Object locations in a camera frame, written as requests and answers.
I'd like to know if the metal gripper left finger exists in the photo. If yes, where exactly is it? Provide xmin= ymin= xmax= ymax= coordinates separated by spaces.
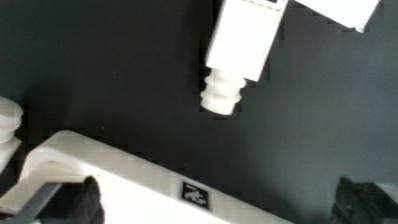
xmin=6 ymin=176 xmax=104 ymax=224

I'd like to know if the white desk top tray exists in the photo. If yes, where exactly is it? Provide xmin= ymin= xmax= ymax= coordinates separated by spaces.
xmin=0 ymin=131 xmax=293 ymax=224

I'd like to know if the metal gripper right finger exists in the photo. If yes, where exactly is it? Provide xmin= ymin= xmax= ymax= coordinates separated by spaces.
xmin=330 ymin=177 xmax=398 ymax=224

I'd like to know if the white leg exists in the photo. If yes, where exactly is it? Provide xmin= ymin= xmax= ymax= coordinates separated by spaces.
xmin=0 ymin=97 xmax=22 ymax=172
xmin=200 ymin=0 xmax=287 ymax=115

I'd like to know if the white marker sheet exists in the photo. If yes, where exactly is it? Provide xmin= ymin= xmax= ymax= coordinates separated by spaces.
xmin=294 ymin=0 xmax=380 ymax=33

